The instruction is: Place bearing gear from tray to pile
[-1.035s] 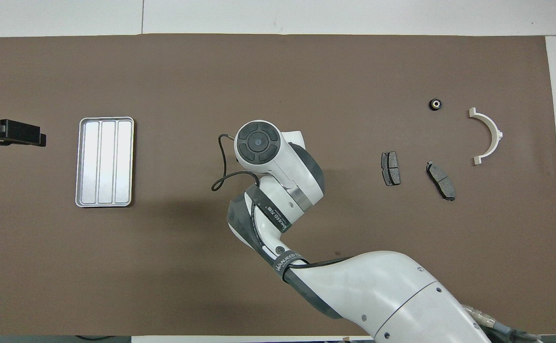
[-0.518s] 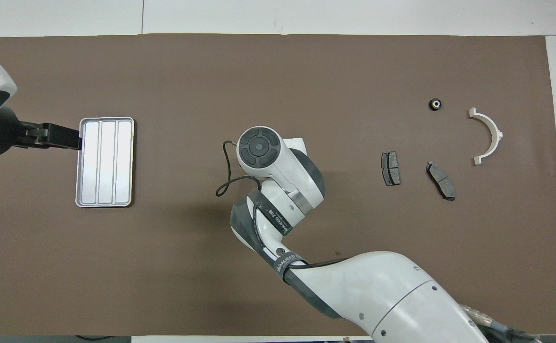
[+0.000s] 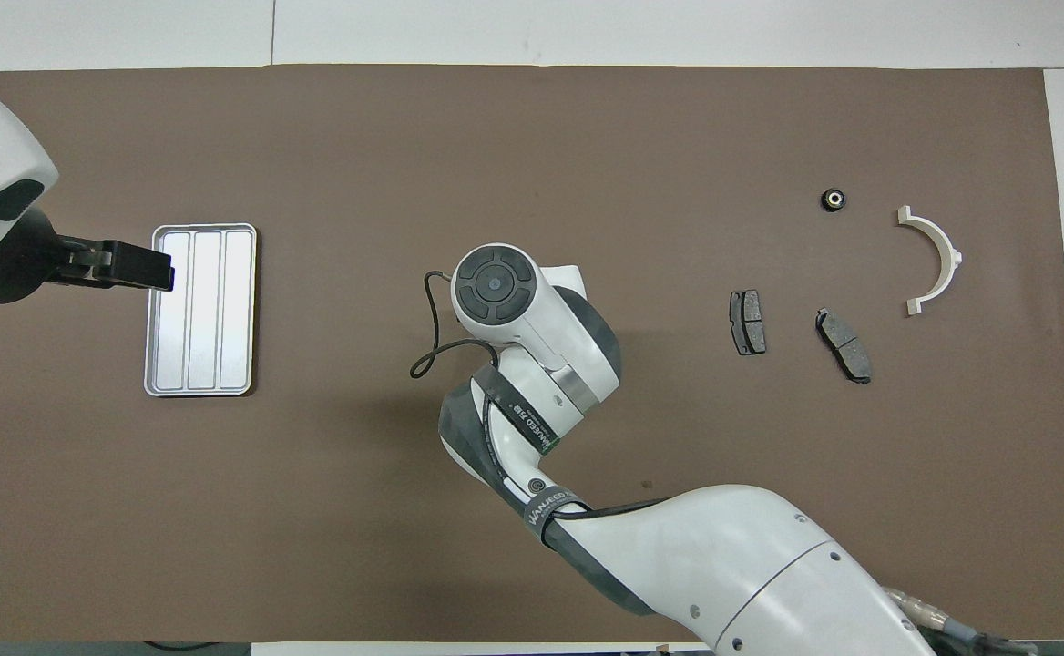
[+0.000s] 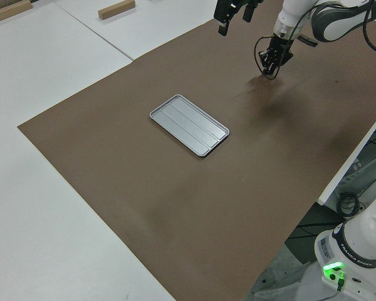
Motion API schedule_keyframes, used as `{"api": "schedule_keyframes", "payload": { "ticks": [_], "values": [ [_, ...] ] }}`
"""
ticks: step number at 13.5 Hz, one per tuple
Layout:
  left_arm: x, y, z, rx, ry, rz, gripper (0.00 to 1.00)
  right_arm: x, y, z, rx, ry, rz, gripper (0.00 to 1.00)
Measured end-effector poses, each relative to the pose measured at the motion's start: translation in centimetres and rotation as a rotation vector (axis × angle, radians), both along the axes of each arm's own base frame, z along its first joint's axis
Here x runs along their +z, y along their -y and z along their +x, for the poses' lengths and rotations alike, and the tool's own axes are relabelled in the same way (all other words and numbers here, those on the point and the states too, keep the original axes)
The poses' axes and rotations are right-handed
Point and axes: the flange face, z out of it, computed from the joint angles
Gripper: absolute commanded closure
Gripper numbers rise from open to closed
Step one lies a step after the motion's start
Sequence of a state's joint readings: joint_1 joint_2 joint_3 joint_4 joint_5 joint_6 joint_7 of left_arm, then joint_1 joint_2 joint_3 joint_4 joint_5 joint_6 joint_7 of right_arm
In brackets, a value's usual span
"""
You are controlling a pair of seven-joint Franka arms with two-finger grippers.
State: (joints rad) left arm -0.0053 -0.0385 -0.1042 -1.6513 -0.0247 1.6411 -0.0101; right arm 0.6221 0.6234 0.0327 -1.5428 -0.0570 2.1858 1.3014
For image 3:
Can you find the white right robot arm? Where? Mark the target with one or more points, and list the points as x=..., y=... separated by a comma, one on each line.
x=723, y=565

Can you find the silver metal tray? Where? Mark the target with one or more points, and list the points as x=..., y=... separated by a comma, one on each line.
x=209, y=328

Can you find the dark grey brake pad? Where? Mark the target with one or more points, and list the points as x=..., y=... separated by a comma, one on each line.
x=748, y=322
x=844, y=346

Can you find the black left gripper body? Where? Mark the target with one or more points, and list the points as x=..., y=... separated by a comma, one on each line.
x=13, y=264

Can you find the white curved plastic bracket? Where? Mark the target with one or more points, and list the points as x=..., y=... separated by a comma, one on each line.
x=949, y=251

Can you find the brown table mat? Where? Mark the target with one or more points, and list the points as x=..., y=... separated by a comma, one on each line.
x=496, y=137

